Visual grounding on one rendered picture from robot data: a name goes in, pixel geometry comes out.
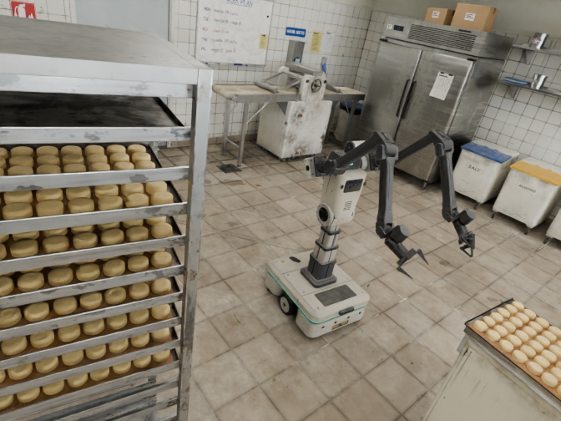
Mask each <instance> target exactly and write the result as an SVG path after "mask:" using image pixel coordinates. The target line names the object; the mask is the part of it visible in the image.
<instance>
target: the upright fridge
mask: <svg viewBox="0 0 561 421"><path fill-rule="evenodd" d="M383 36H385V38H380V40H381V41H380V43H379V46H378V50H377V55H376V58H375V62H374V65H373V68H372V71H371V77H370V80H369V84H368V87H367V91H366V96H365V99H364V103H363V105H362V109H361V115H360V118H359V121H358V125H357V128H356V133H355V137H354V139H356V140H353V141H358V140H360V141H363V140H367V139H369V138H370V137H371V136H372V135H373V132H375V131H379V132H387V133H388V134H389V136H390V137H391V138H392V140H393V141H394V142H395V144H396V146H397V147H398V152H399V151H400V150H403V149H404V148H406V147H408V145H411V144H412V143H414V142H416V141H417V140H419V139H420V138H422V137H424V136H425V135H427V134H428V132H429V131H431V130H436V129H440V130H441V131H442V132H443V133H444V134H446V135H447V136H448V137H449V138H450V139H451V141H452V142H453V148H454V152H453V153H452V172H453V171H454V168H455V166H456V163H457V160H458V158H459V155H460V154H461V151H462V148H461V146H463V145H465V144H468V143H470V142H472V139H473V136H474V134H475V132H476V130H477V127H478V125H479V122H480V120H481V118H482V116H483V112H484V110H485V109H486V106H487V104H488V101H489V99H490V97H491V94H492V92H493V89H494V87H495V84H496V83H497V81H498V77H499V75H500V73H501V71H502V69H503V65H504V63H505V61H504V60H506V58H507V56H508V53H509V50H510V48H511V47H512V44H513V41H514V38H510V37H506V36H503V35H499V34H495V33H488V32H484V31H478V30H473V29H468V28H459V27H453V26H448V25H443V24H438V23H430V22H424V21H419V20H414V19H409V18H399V17H394V16H389V15H388V19H387V24H386V27H385V30H384V34H383ZM439 72H443V73H445V74H452V76H454V77H453V80H452V83H451V85H450V88H449V90H448V92H447V95H446V97H445V99H444V100H442V99H439V98H436V97H433V96H430V95H429V94H430V93H431V91H432V88H433V85H434V84H435V81H436V79H437V75H438V73H439ZM397 168H398V169H400V170H403V171H405V172H407V173H408V174H410V175H414V176H416V177H417V178H419V179H421V180H422V181H423V184H422V186H423V187H422V190H425V188H424V187H426V185H427V183H432V182H435V181H438V180H441V174H440V165H439V159H438V157H437V156H436V154H435V146H434V144H431V145H429V146H428V147H426V148H424V149H423V150H420V151H418V152H417V153H416V154H414V155H411V156H410V157H408V158H406V159H405V160H403V161H402V162H401V163H400V165H399V166H397Z"/></svg>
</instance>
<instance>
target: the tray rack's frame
mask: <svg viewBox="0 0 561 421"><path fill-rule="evenodd" d="M195 66H205V67H208V66H206V65H204V64H203V63H201V62H200V61H199V60H197V59H195V58H193V57H192V56H190V55H189V54H187V53H186V52H184V51H183V50H181V49H180V48H177V47H176V46H174V45H173V44H172V43H170V42H168V41H167V40H165V39H164V38H162V37H160V36H159V35H157V34H150V33H146V32H140V31H134V30H126V29H119V28H106V27H99V26H92V25H84V24H77V23H64V22H57V21H50V20H42V19H36V18H23V17H15V16H8V15H2V14H0V74H23V75H37V76H53V77H67V78H81V79H109V80H124V81H139V82H153V83H167V84H197V80H198V69H197V68H196V67H195ZM158 418H159V415H158V411H157V412H154V413H150V414H148V415H145V416H143V417H140V418H137V419H134V420H131V421H153V420H156V419H158Z"/></svg>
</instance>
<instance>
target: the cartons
mask: <svg viewBox="0 0 561 421"><path fill-rule="evenodd" d="M498 12H499V9H496V8H493V7H489V6H482V5H474V4H467V3H458V4H457V8H456V11H455V10H452V9H447V8H430V7H428V10H427V14H426V17H425V20H424V22H430V23H438V24H443V25H448V26H453V27H459V28H468V29H473V30H478V31H484V32H488V33H491V31H492V29H493V25H494V23H495V20H496V18H497V15H498Z"/></svg>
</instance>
